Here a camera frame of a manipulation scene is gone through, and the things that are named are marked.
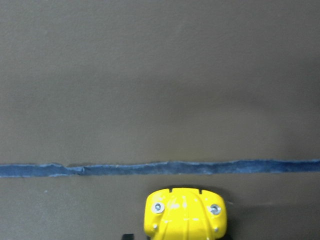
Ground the yellow beetle toy car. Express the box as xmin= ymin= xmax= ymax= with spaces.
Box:
xmin=143 ymin=187 xmax=228 ymax=240

